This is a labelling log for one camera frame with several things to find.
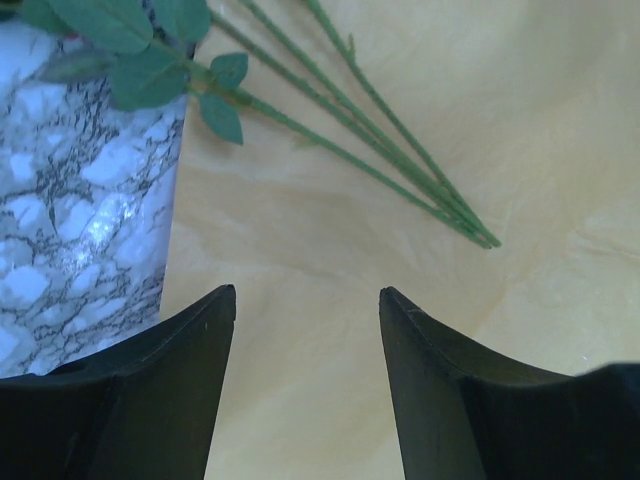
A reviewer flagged pink flower bouquet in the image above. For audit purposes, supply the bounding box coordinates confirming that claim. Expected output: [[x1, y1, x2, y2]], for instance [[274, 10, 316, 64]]
[[1, 1, 506, 249]]

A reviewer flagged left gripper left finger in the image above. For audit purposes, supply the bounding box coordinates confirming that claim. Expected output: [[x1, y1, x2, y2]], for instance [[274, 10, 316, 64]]
[[1, 285, 236, 480]]

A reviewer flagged orange paper flower wrap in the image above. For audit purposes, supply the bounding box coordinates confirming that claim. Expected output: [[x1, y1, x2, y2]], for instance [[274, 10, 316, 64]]
[[161, 1, 639, 479]]

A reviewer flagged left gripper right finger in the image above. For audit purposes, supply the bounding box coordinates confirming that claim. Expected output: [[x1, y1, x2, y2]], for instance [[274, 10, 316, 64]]
[[379, 287, 639, 479]]

